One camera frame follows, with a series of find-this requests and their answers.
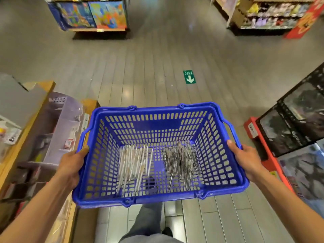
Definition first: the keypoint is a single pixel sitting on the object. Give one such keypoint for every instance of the person's right hand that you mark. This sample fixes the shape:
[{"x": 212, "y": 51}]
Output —
[{"x": 247, "y": 160}]

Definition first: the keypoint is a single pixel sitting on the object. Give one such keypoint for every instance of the person's left hand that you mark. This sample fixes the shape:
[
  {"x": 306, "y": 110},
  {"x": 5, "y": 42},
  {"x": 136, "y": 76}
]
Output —
[{"x": 72, "y": 169}]

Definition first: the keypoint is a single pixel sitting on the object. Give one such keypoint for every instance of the red sale banner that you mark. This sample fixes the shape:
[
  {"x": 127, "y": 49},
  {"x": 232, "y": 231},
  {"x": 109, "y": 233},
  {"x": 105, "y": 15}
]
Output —
[{"x": 309, "y": 17}]

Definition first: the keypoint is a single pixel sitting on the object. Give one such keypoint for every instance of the person's left forearm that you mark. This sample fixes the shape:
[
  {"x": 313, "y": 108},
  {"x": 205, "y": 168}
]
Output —
[{"x": 30, "y": 215}]

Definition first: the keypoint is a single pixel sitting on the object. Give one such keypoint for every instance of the person's right forearm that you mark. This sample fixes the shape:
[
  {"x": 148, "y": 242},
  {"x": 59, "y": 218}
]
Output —
[{"x": 293, "y": 210}]

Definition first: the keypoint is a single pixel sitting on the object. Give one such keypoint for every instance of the blue shopping basket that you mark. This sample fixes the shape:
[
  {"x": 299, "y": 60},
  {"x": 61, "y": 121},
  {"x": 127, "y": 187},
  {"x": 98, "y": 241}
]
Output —
[{"x": 152, "y": 124}]

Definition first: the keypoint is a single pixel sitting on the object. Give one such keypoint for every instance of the shelf of assorted small goods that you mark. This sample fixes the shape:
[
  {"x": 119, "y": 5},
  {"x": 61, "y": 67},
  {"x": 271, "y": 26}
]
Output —
[{"x": 268, "y": 12}]

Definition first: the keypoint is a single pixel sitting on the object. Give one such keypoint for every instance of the red display base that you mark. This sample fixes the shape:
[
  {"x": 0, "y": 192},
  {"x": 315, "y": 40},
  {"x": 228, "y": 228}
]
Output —
[{"x": 250, "y": 130}]

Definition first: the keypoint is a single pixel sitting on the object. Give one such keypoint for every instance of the translucent compartment organiser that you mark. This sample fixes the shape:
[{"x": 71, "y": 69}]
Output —
[{"x": 55, "y": 129}]

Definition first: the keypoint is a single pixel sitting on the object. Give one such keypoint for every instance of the grey cardboard panel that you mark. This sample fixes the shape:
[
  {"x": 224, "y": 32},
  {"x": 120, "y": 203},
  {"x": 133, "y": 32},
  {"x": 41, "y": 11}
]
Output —
[{"x": 20, "y": 101}]

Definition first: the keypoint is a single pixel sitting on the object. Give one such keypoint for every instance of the person's left leg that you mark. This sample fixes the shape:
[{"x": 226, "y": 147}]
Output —
[{"x": 144, "y": 220}]

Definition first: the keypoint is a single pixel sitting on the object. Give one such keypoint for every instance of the shelf of colourful boxed toys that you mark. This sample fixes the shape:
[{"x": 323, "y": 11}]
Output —
[{"x": 86, "y": 15}]

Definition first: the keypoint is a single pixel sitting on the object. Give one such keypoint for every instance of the clear pen bundle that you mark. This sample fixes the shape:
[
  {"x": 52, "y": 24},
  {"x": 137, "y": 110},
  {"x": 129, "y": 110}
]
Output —
[
  {"x": 182, "y": 162},
  {"x": 132, "y": 164}
]

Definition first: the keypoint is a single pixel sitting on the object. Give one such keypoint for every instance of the person's right shoe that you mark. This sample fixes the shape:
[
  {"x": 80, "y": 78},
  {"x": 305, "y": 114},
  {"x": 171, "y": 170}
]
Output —
[{"x": 167, "y": 231}]

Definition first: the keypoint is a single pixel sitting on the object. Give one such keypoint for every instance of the green arrow floor sticker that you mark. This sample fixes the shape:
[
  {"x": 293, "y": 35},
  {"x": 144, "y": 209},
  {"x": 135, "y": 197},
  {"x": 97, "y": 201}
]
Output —
[{"x": 190, "y": 77}]

